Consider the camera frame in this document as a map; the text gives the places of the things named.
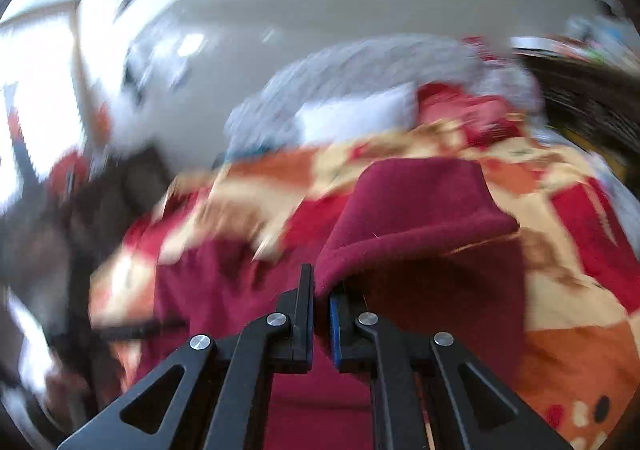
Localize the grey floral quilt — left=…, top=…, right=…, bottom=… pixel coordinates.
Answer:
left=225, top=38, right=546, bottom=156

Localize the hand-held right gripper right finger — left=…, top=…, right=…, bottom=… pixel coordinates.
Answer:
left=327, top=287, right=576, bottom=450

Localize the dark wooden cabinet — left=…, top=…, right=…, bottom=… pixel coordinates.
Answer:
left=0, top=145, right=171, bottom=311

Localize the red heart-shaped cushion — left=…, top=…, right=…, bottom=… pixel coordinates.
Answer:
left=417, top=83, right=526, bottom=148

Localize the printed patchwork blanket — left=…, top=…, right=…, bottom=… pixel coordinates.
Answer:
left=90, top=123, right=640, bottom=450

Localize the window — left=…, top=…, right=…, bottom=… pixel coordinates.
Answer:
left=0, top=13, right=81, bottom=166

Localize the maroon fleece garment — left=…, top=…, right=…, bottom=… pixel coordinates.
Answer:
left=135, top=157, right=528, bottom=450

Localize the dark carved wooden headboard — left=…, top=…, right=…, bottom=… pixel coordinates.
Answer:
left=515, top=48, right=640, bottom=171

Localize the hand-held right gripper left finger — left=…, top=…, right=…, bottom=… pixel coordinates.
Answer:
left=57, top=263, right=315, bottom=450

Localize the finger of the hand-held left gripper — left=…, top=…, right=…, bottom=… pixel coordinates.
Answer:
left=94, top=320, right=187, bottom=340

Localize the white pillow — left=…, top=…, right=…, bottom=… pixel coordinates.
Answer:
left=295, top=83, right=418, bottom=146

